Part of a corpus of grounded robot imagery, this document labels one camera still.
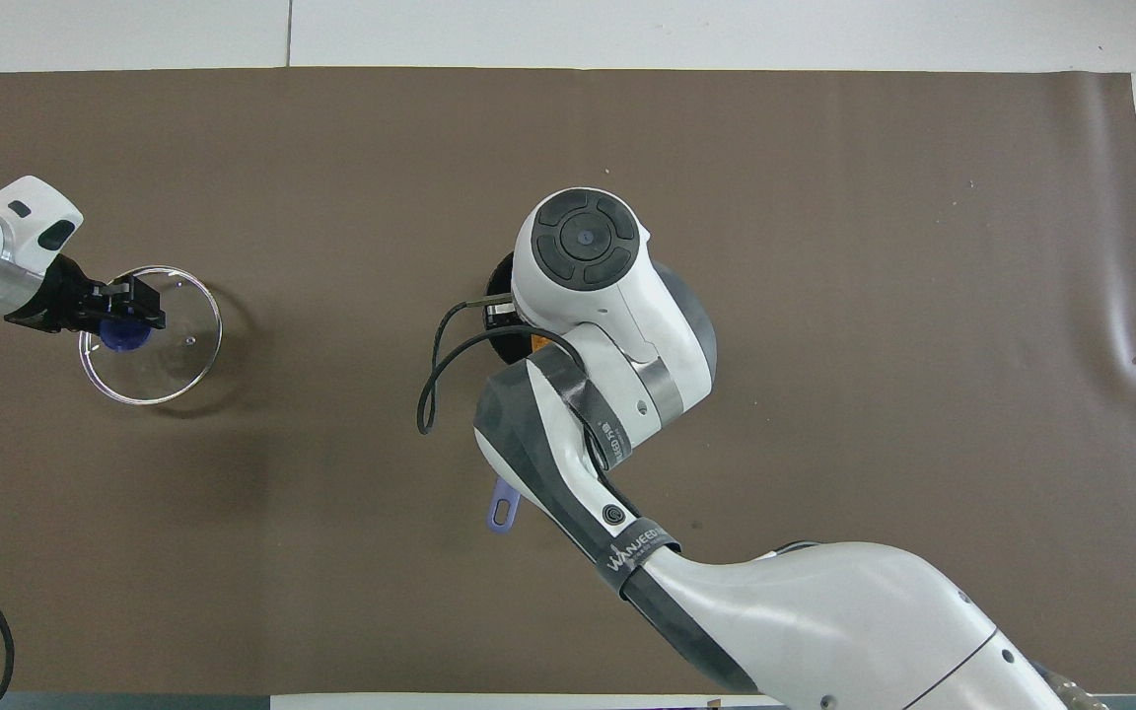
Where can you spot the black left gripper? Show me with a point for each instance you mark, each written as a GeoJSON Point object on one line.
{"type": "Point", "coordinates": [60, 301]}

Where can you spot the glass lid purple knob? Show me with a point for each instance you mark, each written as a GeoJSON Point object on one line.
{"type": "Point", "coordinates": [169, 365]}

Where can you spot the yellow toy corn cob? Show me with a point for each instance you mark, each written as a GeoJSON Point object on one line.
{"type": "Point", "coordinates": [541, 343]}

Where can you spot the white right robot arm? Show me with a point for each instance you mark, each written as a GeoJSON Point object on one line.
{"type": "Point", "coordinates": [824, 611]}

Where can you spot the brown table mat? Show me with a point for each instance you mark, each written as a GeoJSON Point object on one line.
{"type": "Point", "coordinates": [331, 552]}

